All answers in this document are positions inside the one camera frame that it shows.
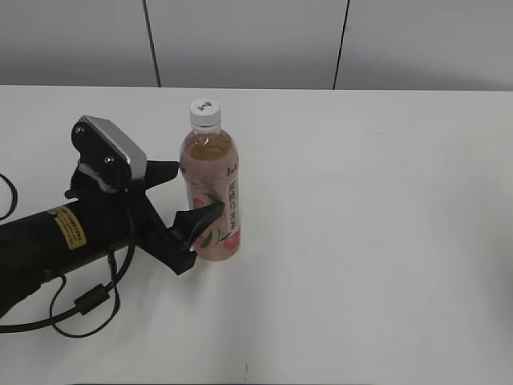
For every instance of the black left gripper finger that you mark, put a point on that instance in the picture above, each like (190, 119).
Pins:
(189, 225)
(160, 172)

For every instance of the pink peach tea bottle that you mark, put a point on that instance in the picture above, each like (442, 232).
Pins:
(209, 162)

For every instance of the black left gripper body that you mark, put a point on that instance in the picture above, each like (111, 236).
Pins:
(114, 220)

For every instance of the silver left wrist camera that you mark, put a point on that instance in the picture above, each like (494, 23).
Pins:
(107, 155)

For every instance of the white bottle cap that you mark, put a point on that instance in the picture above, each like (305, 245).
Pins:
(205, 112)

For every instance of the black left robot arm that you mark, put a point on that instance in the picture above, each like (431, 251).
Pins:
(39, 248)

